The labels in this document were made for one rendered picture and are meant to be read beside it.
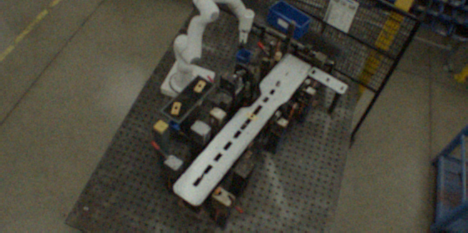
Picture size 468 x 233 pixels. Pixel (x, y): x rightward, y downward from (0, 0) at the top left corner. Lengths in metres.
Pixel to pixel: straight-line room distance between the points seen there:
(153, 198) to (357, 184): 1.91
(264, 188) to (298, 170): 0.28
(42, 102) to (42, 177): 0.82
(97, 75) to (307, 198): 2.48
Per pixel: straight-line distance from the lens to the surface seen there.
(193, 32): 2.60
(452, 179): 4.03
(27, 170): 3.72
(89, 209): 2.63
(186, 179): 2.32
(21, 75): 4.41
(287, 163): 2.80
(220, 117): 2.45
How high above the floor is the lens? 3.08
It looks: 52 degrees down
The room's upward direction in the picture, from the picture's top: 10 degrees clockwise
